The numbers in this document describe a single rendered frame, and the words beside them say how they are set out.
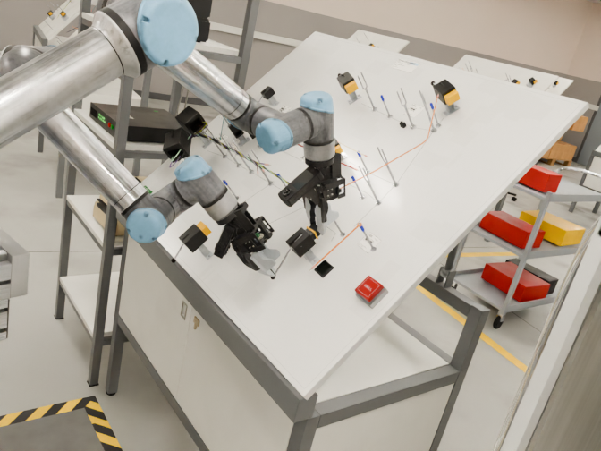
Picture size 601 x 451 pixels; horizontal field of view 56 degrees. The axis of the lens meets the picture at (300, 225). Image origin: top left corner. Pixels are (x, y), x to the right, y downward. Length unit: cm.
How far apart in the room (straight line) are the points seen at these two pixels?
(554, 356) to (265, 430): 75
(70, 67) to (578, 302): 91
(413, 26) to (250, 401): 1004
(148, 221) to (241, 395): 60
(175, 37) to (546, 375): 87
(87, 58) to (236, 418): 104
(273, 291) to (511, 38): 1175
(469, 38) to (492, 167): 1066
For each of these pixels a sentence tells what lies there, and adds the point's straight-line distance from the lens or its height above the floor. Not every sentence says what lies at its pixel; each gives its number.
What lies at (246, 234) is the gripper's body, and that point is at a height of 113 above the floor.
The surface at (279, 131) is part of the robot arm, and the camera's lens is 122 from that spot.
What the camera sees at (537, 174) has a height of 105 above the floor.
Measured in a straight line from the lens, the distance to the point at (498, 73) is 609.
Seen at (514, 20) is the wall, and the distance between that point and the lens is 1294.
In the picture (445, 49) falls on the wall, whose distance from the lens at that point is 1177.
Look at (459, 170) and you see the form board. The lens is 154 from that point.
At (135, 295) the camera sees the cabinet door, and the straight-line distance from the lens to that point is 219.
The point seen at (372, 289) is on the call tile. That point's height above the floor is 109.
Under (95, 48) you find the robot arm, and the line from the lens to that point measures 96.
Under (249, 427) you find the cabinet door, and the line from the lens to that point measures 159.
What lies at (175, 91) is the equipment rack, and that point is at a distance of 282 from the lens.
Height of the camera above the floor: 164
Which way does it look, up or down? 20 degrees down
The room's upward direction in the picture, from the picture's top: 13 degrees clockwise
